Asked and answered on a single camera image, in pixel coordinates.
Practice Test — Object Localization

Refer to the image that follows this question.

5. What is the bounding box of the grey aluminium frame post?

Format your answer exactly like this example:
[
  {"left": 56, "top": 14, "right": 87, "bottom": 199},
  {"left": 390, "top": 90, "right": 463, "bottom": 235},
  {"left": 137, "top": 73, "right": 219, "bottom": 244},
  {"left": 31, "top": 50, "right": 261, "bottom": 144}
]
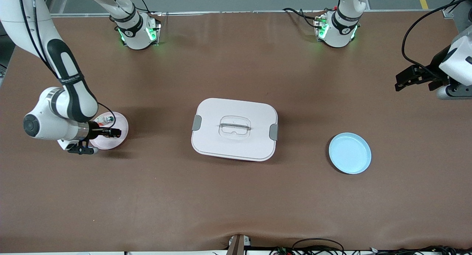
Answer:
[{"left": 442, "top": 0, "right": 472, "bottom": 31}]

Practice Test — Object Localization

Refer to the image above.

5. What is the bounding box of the black arm base cable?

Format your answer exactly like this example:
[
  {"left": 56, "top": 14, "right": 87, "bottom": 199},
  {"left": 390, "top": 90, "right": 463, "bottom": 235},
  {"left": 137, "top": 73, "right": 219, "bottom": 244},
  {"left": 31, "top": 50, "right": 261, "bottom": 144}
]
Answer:
[{"left": 283, "top": 7, "right": 321, "bottom": 27}]

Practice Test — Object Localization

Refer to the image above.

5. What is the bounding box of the pink round plate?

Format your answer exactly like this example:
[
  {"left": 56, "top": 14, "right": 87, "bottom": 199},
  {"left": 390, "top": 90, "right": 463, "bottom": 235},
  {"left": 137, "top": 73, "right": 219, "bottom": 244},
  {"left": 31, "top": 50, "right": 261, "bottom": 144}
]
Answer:
[{"left": 88, "top": 111, "right": 129, "bottom": 150}]

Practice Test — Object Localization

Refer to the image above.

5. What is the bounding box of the light blue round plate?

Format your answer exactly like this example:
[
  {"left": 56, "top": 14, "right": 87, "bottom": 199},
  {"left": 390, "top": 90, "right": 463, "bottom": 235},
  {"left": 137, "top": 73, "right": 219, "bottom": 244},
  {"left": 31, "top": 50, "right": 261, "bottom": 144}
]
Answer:
[{"left": 329, "top": 132, "right": 372, "bottom": 175}]

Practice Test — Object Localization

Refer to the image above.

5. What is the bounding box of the brown metal table bracket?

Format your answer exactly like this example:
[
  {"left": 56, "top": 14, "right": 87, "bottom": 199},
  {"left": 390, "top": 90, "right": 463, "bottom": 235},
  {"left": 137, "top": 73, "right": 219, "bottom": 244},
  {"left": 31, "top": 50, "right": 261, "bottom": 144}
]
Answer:
[{"left": 226, "top": 234, "right": 252, "bottom": 255}]

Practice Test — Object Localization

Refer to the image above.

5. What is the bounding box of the white lidded lunch box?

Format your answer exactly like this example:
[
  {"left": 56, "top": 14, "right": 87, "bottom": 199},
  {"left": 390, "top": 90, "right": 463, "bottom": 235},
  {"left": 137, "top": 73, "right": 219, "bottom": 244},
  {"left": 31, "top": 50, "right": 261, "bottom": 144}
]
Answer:
[{"left": 191, "top": 98, "right": 279, "bottom": 162}]

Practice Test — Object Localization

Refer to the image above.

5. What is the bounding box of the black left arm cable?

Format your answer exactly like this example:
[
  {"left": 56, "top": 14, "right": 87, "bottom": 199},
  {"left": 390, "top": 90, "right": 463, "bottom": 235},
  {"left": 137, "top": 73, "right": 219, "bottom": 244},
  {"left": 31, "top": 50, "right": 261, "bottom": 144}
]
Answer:
[{"left": 402, "top": 0, "right": 472, "bottom": 80}]

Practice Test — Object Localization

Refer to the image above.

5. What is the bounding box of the black looped cable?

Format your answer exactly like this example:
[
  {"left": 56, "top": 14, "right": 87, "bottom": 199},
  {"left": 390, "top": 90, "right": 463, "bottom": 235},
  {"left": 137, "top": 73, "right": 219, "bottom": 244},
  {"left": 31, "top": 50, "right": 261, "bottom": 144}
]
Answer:
[{"left": 291, "top": 238, "right": 346, "bottom": 255}]

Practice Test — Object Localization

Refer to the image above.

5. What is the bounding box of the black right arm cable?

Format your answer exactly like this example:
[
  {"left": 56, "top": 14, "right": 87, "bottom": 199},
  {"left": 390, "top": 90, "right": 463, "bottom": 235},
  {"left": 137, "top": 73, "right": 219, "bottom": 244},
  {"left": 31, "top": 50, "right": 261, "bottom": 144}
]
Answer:
[{"left": 18, "top": 0, "right": 117, "bottom": 129}]

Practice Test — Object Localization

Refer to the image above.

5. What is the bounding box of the aluminium table edge rail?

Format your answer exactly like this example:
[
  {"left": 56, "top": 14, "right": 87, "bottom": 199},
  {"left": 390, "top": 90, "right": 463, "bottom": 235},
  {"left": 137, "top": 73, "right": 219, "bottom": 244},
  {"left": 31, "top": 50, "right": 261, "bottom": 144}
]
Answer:
[{"left": 48, "top": 10, "right": 454, "bottom": 18}]

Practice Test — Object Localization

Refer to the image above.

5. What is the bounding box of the black cable tangle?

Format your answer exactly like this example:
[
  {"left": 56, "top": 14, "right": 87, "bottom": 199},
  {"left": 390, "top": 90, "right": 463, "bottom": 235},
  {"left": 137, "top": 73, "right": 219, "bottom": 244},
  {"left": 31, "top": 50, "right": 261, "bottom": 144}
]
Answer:
[{"left": 271, "top": 245, "right": 472, "bottom": 255}]

